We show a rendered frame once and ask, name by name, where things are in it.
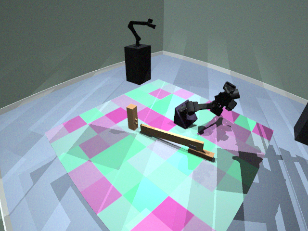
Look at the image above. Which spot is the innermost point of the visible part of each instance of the wooden post with two pegs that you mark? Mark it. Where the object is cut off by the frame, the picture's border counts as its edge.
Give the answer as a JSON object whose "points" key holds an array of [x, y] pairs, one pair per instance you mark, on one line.
{"points": [[133, 124]]}

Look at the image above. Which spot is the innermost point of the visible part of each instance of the long wooden rail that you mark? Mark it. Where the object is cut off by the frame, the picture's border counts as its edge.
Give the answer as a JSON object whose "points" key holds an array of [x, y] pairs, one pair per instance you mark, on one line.
{"points": [[176, 138]]}

